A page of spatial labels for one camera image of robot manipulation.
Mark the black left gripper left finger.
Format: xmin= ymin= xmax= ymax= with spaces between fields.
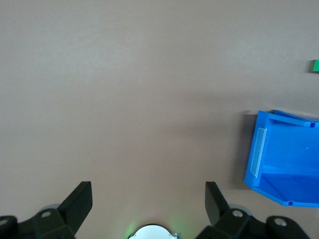
xmin=0 ymin=181 xmax=93 ymax=239

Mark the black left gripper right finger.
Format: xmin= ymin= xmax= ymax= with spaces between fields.
xmin=196 ymin=181 xmax=310 ymax=239

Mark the blue plastic storage bin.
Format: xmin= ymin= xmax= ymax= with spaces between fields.
xmin=244 ymin=110 xmax=319 ymax=208

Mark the brown table mat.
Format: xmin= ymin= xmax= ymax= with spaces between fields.
xmin=0 ymin=0 xmax=319 ymax=239

